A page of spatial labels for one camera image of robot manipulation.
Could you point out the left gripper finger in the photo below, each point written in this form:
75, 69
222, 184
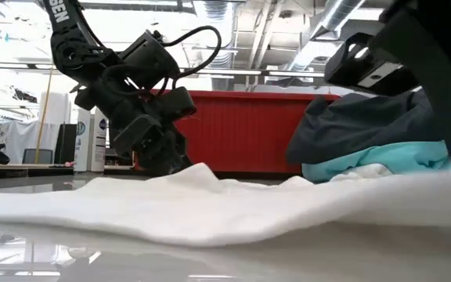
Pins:
157, 160
182, 150

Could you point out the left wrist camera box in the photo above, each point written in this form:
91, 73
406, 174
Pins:
149, 58

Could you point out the teal garment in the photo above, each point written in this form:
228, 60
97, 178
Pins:
397, 158

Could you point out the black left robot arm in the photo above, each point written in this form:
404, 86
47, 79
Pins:
73, 51

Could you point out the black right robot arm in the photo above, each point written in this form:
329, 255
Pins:
444, 15

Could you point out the white knitted garment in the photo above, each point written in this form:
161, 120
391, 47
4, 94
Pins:
366, 172

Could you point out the grey chair back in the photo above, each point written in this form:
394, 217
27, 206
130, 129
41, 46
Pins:
37, 156

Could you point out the red plastic laundry bin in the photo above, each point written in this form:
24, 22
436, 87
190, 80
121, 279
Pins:
249, 133

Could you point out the clear spray bottle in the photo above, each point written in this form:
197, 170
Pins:
88, 141

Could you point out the wide silver ventilation duct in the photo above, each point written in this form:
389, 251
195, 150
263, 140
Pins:
219, 58

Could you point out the white draped sheet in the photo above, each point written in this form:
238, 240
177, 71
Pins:
18, 137

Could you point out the navy garment with logo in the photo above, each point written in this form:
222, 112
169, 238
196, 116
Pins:
358, 125

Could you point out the long ceiling light strip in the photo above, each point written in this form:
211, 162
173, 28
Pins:
249, 72

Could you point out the slanted silver ventilation duct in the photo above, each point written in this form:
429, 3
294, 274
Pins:
327, 23

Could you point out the small white garment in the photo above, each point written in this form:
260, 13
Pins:
210, 203

